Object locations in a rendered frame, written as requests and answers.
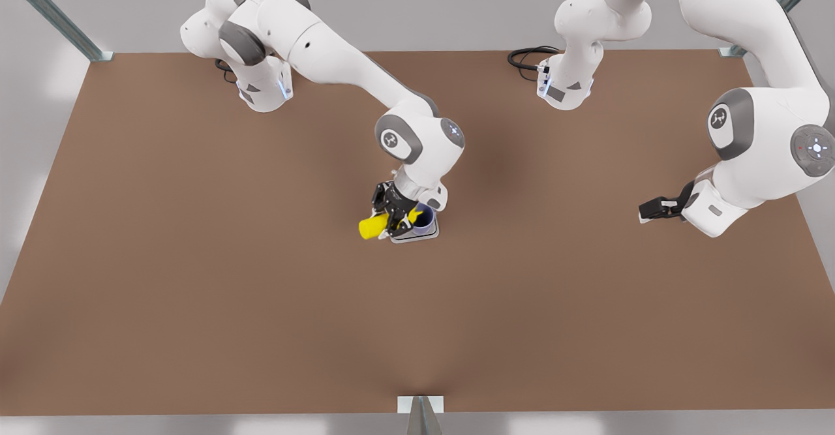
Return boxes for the yellow sauce bottle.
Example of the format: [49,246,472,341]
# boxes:
[358,208,423,241]

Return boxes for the blue cup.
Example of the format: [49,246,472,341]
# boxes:
[410,203,436,235]

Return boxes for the white weighing scale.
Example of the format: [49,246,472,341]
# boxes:
[389,221,440,245]

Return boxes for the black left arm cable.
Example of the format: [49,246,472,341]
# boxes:
[508,46,562,83]

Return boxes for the silver frame post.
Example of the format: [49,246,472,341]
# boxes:
[397,395,445,435]
[0,0,114,63]
[718,0,835,58]

